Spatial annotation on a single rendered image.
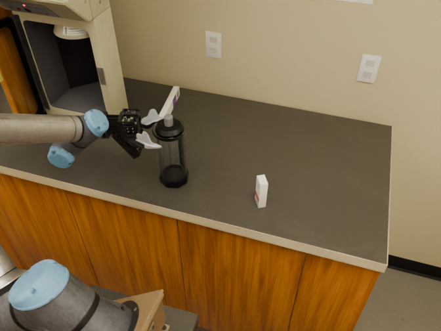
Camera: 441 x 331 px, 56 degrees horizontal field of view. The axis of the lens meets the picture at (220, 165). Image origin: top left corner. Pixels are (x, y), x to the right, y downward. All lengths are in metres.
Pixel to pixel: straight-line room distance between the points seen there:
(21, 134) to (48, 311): 0.42
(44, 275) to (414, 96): 1.44
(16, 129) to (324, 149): 1.07
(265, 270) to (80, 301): 0.76
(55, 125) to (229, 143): 0.71
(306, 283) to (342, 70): 0.83
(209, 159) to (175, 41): 0.59
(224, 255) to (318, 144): 0.56
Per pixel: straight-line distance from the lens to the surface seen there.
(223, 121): 1.72
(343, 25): 1.67
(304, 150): 1.61
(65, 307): 0.95
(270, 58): 1.77
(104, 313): 0.98
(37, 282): 0.94
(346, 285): 1.49
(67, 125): 1.17
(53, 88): 1.81
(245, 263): 1.52
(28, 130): 1.10
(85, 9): 1.43
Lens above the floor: 1.97
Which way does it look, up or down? 43 degrees down
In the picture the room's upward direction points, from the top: straight up
